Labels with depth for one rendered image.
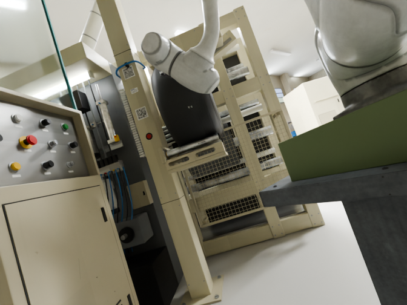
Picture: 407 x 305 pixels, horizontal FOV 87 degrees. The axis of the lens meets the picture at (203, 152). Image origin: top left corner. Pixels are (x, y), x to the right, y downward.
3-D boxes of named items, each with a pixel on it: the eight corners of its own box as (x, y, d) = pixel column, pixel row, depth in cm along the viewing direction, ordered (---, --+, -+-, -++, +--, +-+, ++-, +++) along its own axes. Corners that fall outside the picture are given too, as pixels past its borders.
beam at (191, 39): (148, 67, 167) (142, 49, 168) (159, 78, 192) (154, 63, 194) (222, 36, 159) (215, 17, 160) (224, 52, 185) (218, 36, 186)
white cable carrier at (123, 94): (140, 157, 140) (118, 90, 144) (143, 157, 145) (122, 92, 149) (146, 155, 140) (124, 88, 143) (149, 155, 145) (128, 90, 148)
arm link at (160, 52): (146, 63, 86) (174, 81, 85) (129, 49, 70) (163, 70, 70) (160, 39, 84) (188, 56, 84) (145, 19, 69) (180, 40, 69)
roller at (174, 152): (168, 158, 133) (166, 159, 129) (165, 151, 133) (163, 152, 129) (221, 139, 129) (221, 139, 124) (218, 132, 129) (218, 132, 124)
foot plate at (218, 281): (178, 311, 126) (177, 308, 126) (188, 285, 153) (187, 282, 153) (221, 301, 123) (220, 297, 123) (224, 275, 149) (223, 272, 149)
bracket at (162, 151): (161, 164, 125) (156, 148, 126) (178, 163, 165) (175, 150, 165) (166, 162, 125) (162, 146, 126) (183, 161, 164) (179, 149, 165)
